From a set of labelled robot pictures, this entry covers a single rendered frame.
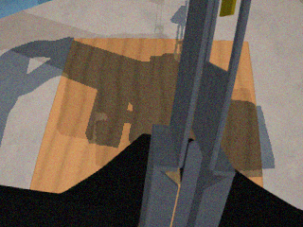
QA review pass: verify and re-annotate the wooden board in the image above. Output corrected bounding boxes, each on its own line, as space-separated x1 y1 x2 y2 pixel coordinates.
29 38 264 193

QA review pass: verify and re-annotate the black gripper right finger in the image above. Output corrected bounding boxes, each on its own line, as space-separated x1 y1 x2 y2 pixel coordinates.
219 168 303 227

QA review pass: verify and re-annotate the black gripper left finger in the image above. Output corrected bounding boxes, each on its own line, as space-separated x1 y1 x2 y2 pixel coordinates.
0 133 151 227

